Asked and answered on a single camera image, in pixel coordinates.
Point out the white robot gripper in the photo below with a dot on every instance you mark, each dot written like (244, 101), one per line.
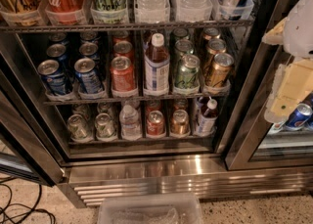
(299, 31)

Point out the blue pepsi can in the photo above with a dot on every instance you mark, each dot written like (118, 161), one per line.
(88, 76)
(54, 77)
(58, 52)
(90, 50)

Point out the pepsi can right fridge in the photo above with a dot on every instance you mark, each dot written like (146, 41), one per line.
(299, 116)

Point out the gold can front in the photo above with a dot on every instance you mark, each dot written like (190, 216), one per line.
(219, 70)

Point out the gold can middle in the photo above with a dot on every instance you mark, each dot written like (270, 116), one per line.
(214, 46)

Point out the tea bottle bottom shelf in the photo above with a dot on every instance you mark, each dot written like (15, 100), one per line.
(206, 119)

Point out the green lacroix can front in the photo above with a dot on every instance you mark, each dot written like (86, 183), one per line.
(186, 76)

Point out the green lacroix can middle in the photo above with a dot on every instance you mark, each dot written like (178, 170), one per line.
(183, 47)

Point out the orange can bottom shelf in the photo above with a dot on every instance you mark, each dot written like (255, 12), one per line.
(179, 123)

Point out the iced tea bottle middle shelf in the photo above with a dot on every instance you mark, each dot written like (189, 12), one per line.
(157, 62)

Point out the red can bottom shelf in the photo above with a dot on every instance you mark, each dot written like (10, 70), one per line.
(155, 123)

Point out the red coke can middle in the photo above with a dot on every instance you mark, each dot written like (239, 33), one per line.
(123, 48)

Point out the red coke can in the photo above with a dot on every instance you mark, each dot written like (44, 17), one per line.
(123, 77)
(123, 48)

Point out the red coke can front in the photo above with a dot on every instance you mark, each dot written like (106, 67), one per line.
(123, 77)

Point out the water bottle bottom shelf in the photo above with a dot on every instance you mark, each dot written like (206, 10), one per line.
(130, 123)

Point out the green can bottom left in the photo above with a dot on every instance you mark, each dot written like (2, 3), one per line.
(79, 128)

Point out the blue pepsi can middle left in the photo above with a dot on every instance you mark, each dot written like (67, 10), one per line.
(58, 52)

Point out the blue pepsi can front left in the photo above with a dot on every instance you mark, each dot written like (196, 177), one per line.
(54, 77)

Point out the steel fridge bottom grille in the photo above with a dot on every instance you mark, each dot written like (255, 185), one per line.
(88, 183)

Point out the open glass fridge door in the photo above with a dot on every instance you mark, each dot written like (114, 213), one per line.
(34, 131)

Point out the clear plastic bin on floor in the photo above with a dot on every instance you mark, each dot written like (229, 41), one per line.
(175, 208)

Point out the top wire shelf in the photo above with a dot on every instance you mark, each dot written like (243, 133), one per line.
(120, 26)

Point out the wire shelf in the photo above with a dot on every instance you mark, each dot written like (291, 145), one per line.
(134, 98)
(120, 26)

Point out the middle wire shelf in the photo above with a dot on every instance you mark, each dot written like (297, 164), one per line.
(134, 98)

